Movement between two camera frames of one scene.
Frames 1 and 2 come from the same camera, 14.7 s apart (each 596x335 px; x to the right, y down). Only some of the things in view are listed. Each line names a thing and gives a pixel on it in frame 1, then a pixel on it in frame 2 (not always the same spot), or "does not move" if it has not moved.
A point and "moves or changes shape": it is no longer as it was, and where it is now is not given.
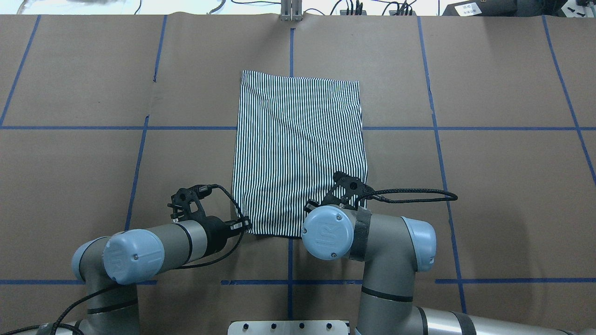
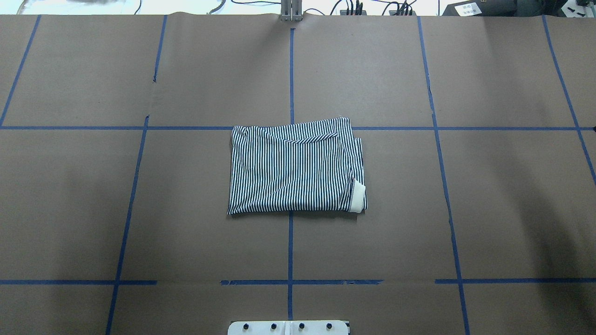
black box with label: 482,8 does not move
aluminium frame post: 291,10 does not move
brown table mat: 103,117 does not move
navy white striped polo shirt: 294,135 moves or changes shape
